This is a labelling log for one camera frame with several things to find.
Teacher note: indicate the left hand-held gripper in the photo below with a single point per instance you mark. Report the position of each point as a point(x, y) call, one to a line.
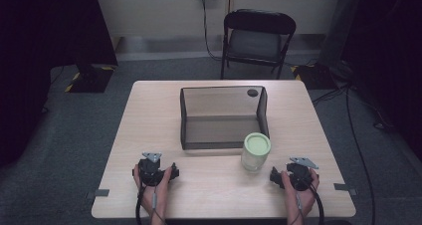
point(150, 172)

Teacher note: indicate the person's left hand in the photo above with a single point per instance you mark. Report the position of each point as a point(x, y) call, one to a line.
point(156, 198)

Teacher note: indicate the dark curtain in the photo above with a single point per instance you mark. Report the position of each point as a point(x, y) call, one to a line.
point(388, 45)
point(40, 52)

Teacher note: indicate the grey table edge bracket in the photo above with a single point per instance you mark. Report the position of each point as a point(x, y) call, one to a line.
point(99, 193)
point(343, 187)

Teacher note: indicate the glass jar with green lid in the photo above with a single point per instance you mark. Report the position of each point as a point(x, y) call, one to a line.
point(255, 152)

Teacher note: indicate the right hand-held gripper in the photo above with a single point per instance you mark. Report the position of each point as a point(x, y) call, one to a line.
point(300, 178)

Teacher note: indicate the person's right hand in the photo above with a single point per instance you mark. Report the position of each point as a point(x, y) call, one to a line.
point(300, 201)

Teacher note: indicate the black stand base striped tape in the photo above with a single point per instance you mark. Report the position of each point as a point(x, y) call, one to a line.
point(93, 80)
point(315, 75)

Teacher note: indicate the black mesh basket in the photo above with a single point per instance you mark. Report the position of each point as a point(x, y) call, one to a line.
point(222, 128)

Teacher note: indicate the black round table grommet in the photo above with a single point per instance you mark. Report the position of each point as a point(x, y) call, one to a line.
point(252, 92)

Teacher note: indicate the black folding chair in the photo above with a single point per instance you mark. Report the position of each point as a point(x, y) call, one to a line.
point(255, 44)

